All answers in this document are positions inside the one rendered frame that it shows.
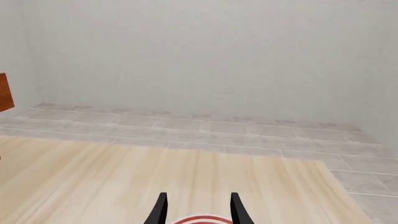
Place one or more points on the wooden cabinet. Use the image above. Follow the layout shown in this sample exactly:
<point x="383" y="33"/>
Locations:
<point x="5" y="93"/>

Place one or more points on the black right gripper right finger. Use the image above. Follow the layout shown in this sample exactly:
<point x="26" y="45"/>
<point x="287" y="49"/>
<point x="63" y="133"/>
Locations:
<point x="239" y="211"/>

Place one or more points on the white plate with red rings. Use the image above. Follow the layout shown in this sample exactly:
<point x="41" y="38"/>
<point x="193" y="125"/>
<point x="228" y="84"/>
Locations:
<point x="202" y="219"/>

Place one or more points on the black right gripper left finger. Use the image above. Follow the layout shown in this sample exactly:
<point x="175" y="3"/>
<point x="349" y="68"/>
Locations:
<point x="158" y="212"/>

